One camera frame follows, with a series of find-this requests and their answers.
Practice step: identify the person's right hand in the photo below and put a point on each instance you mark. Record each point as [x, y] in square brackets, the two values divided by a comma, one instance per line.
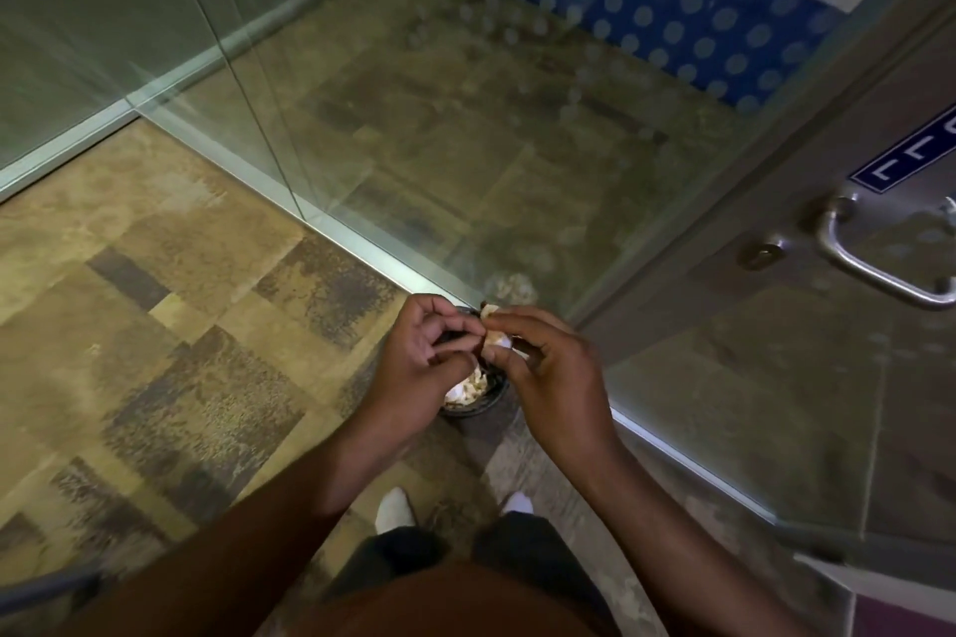
[564, 397]

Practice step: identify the person's left hand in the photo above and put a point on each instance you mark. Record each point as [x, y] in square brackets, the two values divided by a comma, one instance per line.
[399, 386]

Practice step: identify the person's right thumb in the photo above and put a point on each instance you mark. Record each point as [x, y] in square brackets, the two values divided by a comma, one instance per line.
[502, 354]

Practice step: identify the person's left fingers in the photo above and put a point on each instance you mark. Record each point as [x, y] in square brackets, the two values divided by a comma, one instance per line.
[441, 334]

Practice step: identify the small white paper scrap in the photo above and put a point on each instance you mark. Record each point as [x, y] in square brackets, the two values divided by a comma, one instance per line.
[494, 330]

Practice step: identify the person's right forearm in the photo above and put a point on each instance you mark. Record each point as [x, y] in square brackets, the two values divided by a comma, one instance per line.
[672, 554]

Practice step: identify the person's left forearm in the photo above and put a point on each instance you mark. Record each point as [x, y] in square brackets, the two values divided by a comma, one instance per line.
[246, 547]

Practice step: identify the round black waste bin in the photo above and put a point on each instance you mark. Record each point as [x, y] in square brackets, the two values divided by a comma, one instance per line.
[489, 390]

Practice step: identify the crumpled paper waste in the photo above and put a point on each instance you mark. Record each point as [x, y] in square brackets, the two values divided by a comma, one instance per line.
[467, 386]

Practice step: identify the white sock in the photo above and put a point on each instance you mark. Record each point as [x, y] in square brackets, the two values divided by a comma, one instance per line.
[518, 503]
[394, 509]

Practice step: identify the dark trousers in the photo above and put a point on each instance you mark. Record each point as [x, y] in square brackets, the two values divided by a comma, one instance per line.
[515, 554]

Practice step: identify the glass partition panel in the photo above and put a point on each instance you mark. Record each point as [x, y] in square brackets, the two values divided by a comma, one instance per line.
[418, 99]

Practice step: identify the brown shirt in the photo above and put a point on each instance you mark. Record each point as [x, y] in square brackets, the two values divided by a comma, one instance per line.
[441, 606]

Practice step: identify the glass door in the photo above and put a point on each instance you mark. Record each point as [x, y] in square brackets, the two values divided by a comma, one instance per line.
[784, 360]

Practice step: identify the blue dotted window film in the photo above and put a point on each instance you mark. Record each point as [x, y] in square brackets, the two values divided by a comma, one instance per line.
[657, 9]

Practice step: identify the blue door sign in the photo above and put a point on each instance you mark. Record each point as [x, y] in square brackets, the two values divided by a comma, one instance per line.
[907, 155]

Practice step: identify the silver floor rail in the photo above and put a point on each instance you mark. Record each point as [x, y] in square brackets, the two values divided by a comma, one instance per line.
[246, 166]

